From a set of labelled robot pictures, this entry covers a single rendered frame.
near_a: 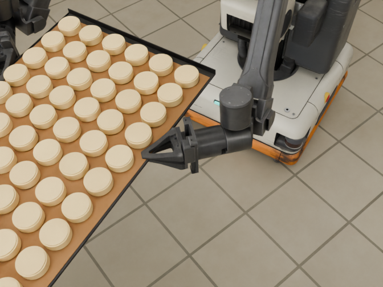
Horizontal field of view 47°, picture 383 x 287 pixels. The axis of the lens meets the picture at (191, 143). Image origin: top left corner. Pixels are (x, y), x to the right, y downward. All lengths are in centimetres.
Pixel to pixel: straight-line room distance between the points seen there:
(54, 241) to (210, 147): 31
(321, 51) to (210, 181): 72
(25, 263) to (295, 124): 131
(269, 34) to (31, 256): 56
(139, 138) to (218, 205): 111
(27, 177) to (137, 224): 108
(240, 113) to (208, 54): 132
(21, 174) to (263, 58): 49
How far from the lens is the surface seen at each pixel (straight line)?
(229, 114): 77
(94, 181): 79
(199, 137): 80
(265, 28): 85
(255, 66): 85
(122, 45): 99
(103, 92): 90
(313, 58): 198
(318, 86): 200
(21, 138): 89
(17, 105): 94
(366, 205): 203
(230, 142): 81
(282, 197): 195
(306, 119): 187
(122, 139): 85
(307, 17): 168
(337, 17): 184
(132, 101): 88
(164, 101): 87
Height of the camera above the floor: 164
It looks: 52 degrees down
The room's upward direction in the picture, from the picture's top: straight up
